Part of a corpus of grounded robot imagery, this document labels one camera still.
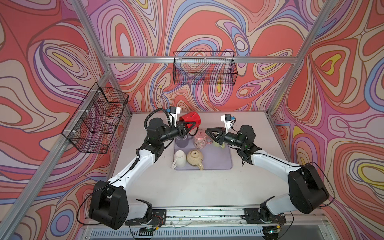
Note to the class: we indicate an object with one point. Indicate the lavender plastic tray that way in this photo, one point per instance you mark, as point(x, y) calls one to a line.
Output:
point(213, 158)

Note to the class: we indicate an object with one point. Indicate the black wire basket back wall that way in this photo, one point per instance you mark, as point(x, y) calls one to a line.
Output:
point(204, 68)

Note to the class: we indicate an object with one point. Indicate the black wire basket left wall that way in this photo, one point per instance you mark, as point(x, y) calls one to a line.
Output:
point(100, 114)

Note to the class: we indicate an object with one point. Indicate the pink patterned mug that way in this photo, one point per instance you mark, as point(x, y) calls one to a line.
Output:
point(201, 139)

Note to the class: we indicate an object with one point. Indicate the red mug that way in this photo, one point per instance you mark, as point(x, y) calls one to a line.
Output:
point(192, 119)

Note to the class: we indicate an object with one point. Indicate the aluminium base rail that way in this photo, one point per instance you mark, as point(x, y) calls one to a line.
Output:
point(228, 216)

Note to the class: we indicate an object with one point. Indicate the aluminium corner frame post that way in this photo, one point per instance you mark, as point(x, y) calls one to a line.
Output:
point(313, 32)

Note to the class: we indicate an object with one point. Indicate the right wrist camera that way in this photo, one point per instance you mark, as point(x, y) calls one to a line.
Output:
point(228, 121)

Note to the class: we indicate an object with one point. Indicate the purple mug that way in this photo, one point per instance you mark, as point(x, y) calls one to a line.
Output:
point(182, 142)

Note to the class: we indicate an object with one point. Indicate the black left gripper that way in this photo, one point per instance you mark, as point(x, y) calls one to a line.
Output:
point(179, 130)

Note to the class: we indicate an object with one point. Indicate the black wire basket wall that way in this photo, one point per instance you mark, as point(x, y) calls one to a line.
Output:
point(100, 114)
point(204, 68)

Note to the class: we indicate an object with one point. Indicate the beige speckled mug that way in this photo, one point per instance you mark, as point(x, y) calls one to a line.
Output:
point(195, 158)

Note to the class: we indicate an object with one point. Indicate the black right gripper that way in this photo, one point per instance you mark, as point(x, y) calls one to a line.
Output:
point(221, 131)

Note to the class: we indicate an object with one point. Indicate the light green mug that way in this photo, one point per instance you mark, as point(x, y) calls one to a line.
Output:
point(219, 145)

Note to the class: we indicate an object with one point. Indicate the white mug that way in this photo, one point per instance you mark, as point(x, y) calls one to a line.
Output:
point(180, 159)

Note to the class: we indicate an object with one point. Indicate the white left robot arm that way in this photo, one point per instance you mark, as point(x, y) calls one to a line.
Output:
point(109, 202)

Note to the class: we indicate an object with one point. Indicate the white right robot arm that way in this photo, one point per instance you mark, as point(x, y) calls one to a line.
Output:
point(307, 190)

